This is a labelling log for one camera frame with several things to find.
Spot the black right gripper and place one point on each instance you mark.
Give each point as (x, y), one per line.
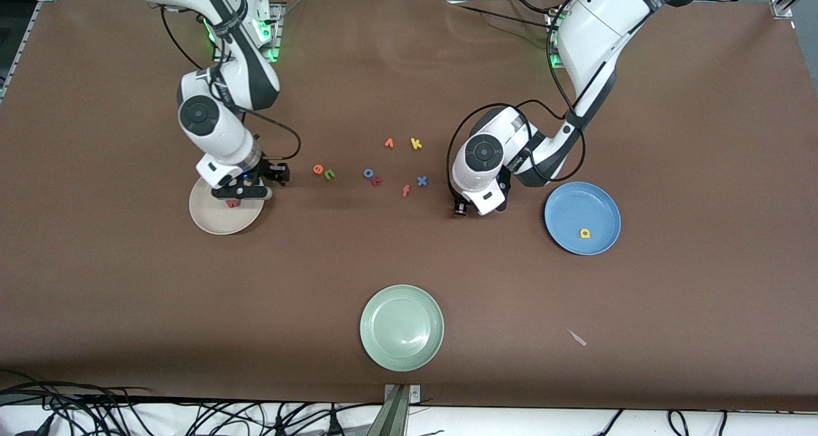
(266, 171)

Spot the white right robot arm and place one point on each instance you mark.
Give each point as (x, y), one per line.
(217, 135)

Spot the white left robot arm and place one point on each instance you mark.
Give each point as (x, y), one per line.
(594, 27)

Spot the beige brown plate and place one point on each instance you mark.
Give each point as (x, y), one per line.
(214, 217)

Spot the pale green plate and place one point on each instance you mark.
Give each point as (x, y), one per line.
(402, 328)

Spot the blue plate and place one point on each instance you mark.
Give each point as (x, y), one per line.
(575, 209)

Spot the white tape scrap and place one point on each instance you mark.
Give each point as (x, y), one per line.
(576, 337)

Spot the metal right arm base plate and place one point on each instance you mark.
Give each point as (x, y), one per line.
(277, 36)

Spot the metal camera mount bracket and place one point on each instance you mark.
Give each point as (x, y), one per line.
(397, 410)

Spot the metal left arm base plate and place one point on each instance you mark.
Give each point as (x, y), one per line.
(553, 55)

